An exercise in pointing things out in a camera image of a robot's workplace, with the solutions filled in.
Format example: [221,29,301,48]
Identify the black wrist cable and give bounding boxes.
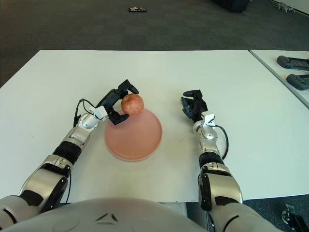
[214,124,229,160]
[73,98,101,128]

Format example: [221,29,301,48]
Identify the pink round plate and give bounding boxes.
[104,107,163,162]

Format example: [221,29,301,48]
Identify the thin black shoulder cable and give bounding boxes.
[65,175,72,203]

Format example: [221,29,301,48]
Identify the black wheeled stand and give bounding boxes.
[281,204,309,232]

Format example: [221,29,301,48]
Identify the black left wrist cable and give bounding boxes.
[73,98,101,128]

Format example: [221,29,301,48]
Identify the dark blue bag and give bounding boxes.
[211,0,253,13]

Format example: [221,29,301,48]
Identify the red apple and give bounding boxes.
[121,93,145,117]

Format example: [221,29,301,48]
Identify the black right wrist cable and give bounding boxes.
[214,124,229,160]

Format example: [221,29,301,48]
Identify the grey handheld controller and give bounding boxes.
[286,73,309,91]
[277,55,309,72]

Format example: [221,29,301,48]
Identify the grey robot torso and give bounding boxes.
[0,197,273,232]

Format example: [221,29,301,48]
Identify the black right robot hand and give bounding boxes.
[180,89,217,128]

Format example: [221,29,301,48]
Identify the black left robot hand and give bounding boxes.
[93,79,140,126]

